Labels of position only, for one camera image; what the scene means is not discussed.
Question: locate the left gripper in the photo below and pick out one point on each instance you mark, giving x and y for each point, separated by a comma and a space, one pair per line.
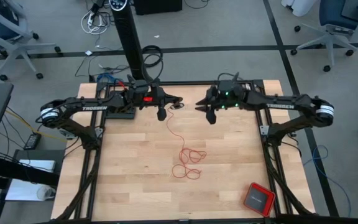
157, 95

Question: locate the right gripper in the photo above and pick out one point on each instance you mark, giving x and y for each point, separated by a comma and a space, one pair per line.
228, 101

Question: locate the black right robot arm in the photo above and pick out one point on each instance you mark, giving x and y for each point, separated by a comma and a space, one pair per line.
291, 102

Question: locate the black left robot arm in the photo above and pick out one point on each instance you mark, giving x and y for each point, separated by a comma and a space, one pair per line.
73, 107

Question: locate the black control box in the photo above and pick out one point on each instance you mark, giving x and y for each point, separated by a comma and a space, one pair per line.
120, 115

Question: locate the black tower fan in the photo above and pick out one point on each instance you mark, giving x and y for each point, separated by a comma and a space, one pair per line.
129, 37

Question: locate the black floor box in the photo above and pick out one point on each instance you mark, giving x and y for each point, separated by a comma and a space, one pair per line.
157, 6

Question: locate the red and black square case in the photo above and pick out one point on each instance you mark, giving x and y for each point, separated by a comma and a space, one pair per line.
259, 200

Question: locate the white bin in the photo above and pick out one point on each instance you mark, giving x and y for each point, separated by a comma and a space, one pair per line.
298, 6

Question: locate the black power adapter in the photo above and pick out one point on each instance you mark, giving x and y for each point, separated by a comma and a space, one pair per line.
32, 141

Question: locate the blue grey office chair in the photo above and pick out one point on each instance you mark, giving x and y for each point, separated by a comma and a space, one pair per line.
331, 34
8, 34

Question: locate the white box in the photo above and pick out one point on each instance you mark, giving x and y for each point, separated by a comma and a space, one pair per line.
37, 166

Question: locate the clear plastic cup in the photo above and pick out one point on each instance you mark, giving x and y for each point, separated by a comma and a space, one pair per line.
46, 193

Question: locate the white sheet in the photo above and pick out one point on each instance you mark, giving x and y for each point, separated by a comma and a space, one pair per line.
20, 189

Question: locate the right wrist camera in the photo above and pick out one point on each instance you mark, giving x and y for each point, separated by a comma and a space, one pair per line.
228, 87

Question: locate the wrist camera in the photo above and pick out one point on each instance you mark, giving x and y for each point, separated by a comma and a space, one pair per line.
228, 87
140, 87

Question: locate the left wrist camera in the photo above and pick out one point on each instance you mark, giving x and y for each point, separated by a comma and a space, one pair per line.
140, 87

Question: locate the black desk frame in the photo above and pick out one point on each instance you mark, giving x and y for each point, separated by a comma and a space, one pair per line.
11, 169

